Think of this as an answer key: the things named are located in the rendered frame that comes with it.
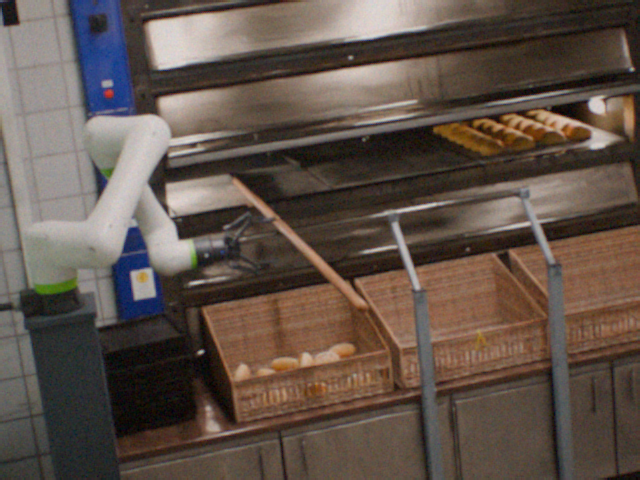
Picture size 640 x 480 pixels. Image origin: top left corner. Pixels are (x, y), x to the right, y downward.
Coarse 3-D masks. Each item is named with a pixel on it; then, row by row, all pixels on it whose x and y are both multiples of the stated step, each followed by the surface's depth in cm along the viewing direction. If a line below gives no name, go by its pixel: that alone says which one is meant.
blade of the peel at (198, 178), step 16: (240, 160) 557; (256, 160) 554; (272, 160) 551; (288, 160) 547; (176, 176) 541; (192, 176) 538; (208, 176) 535; (224, 176) 523; (240, 176) 525; (256, 176) 526
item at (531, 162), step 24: (600, 144) 514; (624, 144) 513; (456, 168) 501; (480, 168) 500; (504, 168) 502; (528, 168) 505; (312, 192) 491; (336, 192) 487; (360, 192) 490; (384, 192) 492; (192, 216) 476; (216, 216) 478; (240, 216) 480
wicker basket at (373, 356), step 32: (320, 288) 490; (224, 320) 483; (256, 320) 485; (320, 320) 490; (352, 320) 493; (224, 352) 482; (256, 352) 485; (288, 352) 488; (320, 352) 490; (384, 352) 452; (224, 384) 458; (256, 384) 443; (288, 384) 446; (320, 384) 449; (384, 384) 455; (256, 416) 446
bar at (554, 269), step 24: (504, 192) 464; (528, 192) 465; (360, 216) 453; (384, 216) 454; (528, 216) 463; (240, 240) 443; (264, 240) 445; (408, 264) 446; (552, 264) 451; (552, 288) 452; (552, 312) 455; (552, 336) 459; (432, 360) 446; (552, 360) 462; (432, 384) 448; (432, 408) 451; (432, 432) 453; (432, 456) 455
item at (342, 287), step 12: (240, 180) 509; (252, 192) 488; (264, 204) 469; (276, 216) 452; (288, 228) 435; (300, 240) 420; (312, 252) 406; (312, 264) 400; (324, 264) 392; (324, 276) 387; (336, 276) 380; (336, 288) 375; (348, 288) 368; (348, 300) 364; (360, 300) 357
